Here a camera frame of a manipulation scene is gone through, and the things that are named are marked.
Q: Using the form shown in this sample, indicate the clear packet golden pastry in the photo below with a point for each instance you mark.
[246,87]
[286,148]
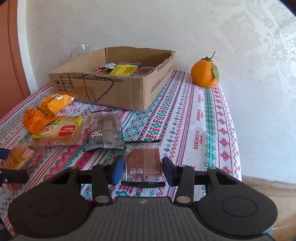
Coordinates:
[21,157]

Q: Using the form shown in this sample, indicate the yellow toast slices packet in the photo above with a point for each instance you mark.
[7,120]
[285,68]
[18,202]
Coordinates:
[65,131]

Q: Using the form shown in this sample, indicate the red silver small packet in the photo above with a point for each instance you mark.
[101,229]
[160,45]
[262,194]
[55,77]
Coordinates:
[106,67]

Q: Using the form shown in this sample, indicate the orange with green leaf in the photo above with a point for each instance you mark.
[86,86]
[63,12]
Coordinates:
[205,73]

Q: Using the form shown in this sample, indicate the yellow orange bread packet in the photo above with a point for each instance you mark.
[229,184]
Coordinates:
[54,103]

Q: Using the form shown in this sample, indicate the clear glass cup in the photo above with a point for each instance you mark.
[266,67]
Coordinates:
[82,50]

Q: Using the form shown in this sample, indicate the brown wooden door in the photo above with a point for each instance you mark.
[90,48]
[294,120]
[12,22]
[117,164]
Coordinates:
[14,86]

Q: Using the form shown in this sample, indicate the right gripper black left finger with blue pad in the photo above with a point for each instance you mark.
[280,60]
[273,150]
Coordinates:
[101,176]

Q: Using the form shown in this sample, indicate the black red beef jerky packet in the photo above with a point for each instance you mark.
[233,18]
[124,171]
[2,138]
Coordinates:
[143,70]

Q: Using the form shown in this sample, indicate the clear packet brown meat slices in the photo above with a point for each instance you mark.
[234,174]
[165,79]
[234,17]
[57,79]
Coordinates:
[143,165]

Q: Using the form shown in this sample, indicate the embroidered patterned tablecloth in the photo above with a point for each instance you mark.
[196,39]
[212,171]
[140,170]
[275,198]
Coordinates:
[194,125]

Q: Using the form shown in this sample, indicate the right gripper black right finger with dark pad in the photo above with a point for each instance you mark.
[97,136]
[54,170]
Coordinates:
[185,178]

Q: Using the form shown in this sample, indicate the yellow snack packet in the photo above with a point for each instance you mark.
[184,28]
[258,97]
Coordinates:
[124,69]

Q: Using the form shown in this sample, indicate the orange wrapper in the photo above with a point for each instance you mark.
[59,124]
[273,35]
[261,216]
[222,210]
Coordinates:
[34,120]

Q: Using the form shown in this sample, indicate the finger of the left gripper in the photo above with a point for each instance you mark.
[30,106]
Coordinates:
[8,176]
[4,153]

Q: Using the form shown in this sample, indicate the brown cardboard box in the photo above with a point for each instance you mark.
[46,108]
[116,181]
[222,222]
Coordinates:
[134,92]

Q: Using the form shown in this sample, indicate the clear packet dark brown cake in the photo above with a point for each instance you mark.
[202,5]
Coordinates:
[105,130]

